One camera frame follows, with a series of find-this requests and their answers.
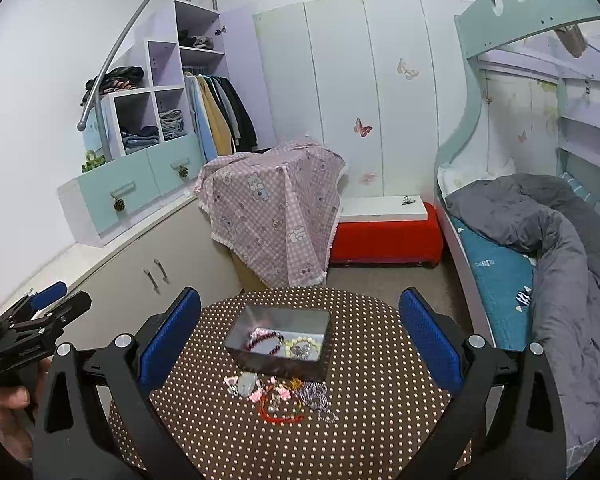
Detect folded dark jeans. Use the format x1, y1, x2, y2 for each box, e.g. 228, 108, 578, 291
121, 126, 160, 155

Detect teal bed sheet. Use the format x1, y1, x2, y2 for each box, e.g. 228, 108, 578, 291
450, 215, 536, 351

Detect white board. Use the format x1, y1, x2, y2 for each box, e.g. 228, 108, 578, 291
340, 194, 428, 222

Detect grey duvet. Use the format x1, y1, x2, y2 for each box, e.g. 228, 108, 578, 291
445, 174, 600, 453

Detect brown hanging bag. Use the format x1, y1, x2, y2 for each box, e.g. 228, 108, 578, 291
552, 24, 587, 58

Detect teal striped pillow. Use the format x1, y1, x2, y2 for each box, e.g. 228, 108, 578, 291
560, 172, 598, 206

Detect pink bead bracelet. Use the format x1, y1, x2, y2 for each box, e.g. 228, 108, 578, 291
247, 385, 291, 403

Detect white wardrobe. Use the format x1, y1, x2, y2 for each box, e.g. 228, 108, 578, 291
252, 0, 481, 198

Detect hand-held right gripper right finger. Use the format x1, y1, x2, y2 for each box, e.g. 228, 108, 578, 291
399, 287, 568, 480

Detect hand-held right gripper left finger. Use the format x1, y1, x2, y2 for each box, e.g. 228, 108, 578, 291
32, 286, 203, 480

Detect pink checked bear cloth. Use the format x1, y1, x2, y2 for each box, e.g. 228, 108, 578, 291
194, 135, 347, 290

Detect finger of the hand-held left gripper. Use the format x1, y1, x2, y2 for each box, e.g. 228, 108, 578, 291
0, 290, 92, 345
0, 281, 68, 321

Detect grey metal handrail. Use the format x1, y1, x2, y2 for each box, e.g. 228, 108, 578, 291
78, 0, 222, 133

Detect low white cabinet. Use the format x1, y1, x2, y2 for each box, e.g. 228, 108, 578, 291
0, 192, 246, 356

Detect large teal drawer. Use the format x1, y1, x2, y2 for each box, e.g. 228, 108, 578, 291
77, 152, 156, 233

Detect white pillow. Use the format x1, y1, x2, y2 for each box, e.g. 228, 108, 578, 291
439, 157, 518, 196

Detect lilac stair shelf cabinet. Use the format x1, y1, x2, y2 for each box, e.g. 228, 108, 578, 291
57, 0, 276, 247

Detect folded light denim clothes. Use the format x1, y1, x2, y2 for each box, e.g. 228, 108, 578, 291
159, 109, 187, 141

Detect pale green bead bracelet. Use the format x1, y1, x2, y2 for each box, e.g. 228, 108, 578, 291
282, 337, 326, 356

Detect dark clothes on shelf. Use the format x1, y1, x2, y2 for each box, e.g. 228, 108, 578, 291
178, 30, 215, 51

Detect cardboard box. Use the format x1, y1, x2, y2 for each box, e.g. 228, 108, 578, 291
230, 250, 268, 292

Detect yellow hanging jacket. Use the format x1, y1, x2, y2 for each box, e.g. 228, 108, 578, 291
200, 76, 233, 156

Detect dark red bead bracelet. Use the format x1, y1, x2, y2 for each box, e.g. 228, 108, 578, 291
245, 329, 285, 356

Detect red cord bracelet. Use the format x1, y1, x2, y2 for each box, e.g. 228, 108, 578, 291
258, 392, 306, 425

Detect metal tin box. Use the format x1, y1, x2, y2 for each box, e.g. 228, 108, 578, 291
224, 305, 331, 383

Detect small teal drawer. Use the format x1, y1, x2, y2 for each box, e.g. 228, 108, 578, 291
146, 137, 204, 196

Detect person's left hand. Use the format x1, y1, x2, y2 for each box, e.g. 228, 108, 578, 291
0, 362, 51, 461

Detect brown polka-dot tablecloth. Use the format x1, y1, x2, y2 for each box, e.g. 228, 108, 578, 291
109, 287, 473, 480

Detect light blue hanging garment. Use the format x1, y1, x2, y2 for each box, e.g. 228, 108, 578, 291
184, 74, 218, 162

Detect red storage bench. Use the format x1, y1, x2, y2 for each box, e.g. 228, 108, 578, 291
328, 202, 445, 268

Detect grey jade pendant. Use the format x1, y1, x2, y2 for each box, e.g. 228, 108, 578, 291
225, 372, 261, 400

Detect pale butterfly sticker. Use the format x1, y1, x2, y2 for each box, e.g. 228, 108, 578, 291
396, 57, 420, 81

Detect pile of dark clothes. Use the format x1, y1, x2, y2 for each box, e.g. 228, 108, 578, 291
82, 66, 146, 106

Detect teal bunk bed frame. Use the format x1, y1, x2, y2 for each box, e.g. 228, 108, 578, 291
432, 0, 600, 466

